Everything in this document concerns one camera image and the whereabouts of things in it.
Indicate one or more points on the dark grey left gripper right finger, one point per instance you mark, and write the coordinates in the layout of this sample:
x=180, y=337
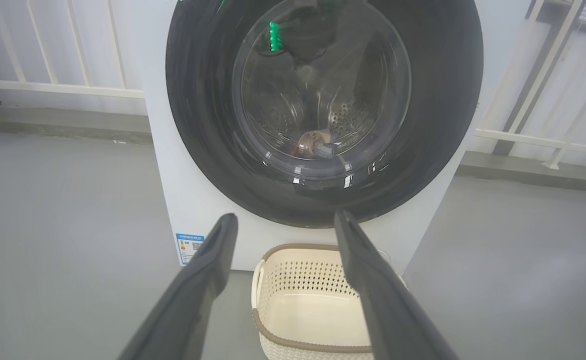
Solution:
x=388, y=310

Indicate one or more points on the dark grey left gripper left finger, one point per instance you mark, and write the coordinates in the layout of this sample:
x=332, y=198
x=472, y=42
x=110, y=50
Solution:
x=193, y=300

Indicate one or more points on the round black glass washer door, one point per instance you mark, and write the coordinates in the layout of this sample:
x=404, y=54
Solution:
x=208, y=125

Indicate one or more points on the orange cream cartoon print garment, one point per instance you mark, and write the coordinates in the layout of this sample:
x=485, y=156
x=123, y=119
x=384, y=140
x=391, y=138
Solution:
x=307, y=144

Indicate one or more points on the cream perforated laundry basket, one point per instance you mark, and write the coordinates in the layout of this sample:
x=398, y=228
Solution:
x=313, y=310

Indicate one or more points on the white front-load washing machine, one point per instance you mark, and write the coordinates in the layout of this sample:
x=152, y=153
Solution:
x=188, y=200

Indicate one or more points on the blue energy label sticker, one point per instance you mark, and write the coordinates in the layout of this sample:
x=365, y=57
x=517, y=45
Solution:
x=189, y=247

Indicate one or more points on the white metal railing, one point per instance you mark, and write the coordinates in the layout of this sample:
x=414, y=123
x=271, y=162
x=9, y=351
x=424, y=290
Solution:
x=48, y=88
x=523, y=136

